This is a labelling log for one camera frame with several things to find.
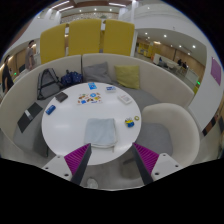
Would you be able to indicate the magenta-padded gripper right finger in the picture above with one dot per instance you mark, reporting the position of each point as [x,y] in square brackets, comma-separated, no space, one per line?
[146,160]

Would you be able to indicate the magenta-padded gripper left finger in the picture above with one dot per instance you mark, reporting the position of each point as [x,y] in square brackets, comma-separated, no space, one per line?
[77,160]

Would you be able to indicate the light blue printed towel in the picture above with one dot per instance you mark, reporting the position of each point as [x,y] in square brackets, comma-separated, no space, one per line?
[100,131]

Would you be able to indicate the yellow blue toy figure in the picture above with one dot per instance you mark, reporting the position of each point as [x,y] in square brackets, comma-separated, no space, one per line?
[129,122]

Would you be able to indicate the yellow tape roll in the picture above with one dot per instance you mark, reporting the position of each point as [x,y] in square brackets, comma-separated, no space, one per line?
[137,118]

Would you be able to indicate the white armchair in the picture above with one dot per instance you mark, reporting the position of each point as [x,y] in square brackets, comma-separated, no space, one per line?
[173,123]

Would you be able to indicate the blue rectangular box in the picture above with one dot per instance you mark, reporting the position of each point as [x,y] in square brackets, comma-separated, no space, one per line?
[50,109]

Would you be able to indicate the colourful sticker sheet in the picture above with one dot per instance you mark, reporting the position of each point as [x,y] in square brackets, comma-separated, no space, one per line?
[89,98]

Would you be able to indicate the flat white box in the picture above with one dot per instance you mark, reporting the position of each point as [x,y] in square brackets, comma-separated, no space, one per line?
[125,99]

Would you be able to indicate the dark grey wallet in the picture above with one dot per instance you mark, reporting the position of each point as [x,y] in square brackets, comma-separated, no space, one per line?
[61,97]

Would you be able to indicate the black laptop sleeve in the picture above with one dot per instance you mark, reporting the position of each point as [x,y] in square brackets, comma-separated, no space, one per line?
[23,123]

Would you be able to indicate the small white device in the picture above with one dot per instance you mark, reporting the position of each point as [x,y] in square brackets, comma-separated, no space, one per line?
[29,115]

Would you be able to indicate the beige curved sofa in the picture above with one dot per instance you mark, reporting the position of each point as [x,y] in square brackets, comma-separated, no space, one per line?
[160,86]

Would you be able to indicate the blue card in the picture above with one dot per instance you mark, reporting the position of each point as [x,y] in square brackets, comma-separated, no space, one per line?
[92,86]

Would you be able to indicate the small blue white packet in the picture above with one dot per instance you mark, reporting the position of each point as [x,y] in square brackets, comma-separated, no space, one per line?
[111,88]

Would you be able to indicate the dark blue patterned bag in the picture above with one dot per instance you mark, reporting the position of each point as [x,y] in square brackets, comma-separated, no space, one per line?
[71,79]

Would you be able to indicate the grey backpack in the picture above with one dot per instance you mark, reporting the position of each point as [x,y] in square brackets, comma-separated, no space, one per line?
[48,83]

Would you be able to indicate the yellow-green cushion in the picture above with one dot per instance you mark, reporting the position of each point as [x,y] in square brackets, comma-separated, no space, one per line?
[127,76]

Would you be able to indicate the grey cushion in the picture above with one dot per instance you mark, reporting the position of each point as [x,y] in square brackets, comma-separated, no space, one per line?
[97,73]

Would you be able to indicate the person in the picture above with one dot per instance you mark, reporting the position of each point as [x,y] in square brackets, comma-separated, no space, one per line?
[29,56]
[6,76]

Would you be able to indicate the yellow partition panel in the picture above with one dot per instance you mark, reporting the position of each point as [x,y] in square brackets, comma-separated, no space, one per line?
[118,37]
[52,43]
[84,36]

